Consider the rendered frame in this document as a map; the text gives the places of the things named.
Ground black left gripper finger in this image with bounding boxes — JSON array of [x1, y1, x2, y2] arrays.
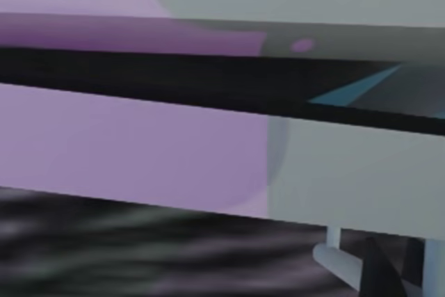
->
[[359, 236, 408, 297]]

